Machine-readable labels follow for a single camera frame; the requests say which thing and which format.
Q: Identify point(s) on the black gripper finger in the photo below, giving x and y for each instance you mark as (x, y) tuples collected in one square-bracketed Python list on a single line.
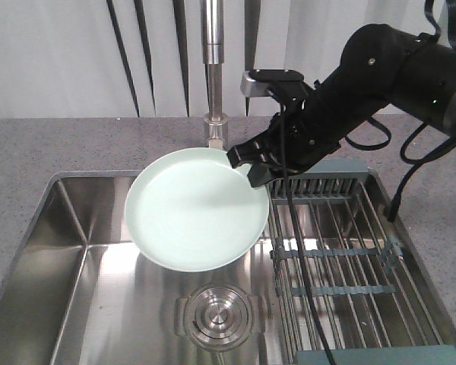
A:
[(251, 151), (259, 175)]

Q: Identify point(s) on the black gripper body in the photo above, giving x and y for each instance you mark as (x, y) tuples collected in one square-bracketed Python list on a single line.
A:
[(301, 133)]

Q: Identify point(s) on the pale green round plate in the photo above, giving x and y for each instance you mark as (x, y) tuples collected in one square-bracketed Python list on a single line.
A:
[(191, 211)]

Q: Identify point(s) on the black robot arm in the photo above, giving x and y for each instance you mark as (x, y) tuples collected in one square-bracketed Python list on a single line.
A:
[(379, 66)]

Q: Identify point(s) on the stainless steel faucet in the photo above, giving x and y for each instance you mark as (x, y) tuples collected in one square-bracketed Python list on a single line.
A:
[(212, 41)]

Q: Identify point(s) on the round steel sink drain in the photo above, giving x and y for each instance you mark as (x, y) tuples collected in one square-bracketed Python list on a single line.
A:
[(218, 318)]

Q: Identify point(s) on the stainless steel sink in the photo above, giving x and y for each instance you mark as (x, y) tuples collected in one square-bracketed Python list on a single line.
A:
[(81, 292)]

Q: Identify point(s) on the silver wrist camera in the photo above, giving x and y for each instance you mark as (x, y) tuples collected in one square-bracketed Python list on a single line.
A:
[(256, 82)]

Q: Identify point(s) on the teal wire dish rack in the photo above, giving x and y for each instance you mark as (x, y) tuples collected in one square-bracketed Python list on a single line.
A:
[(347, 278)]

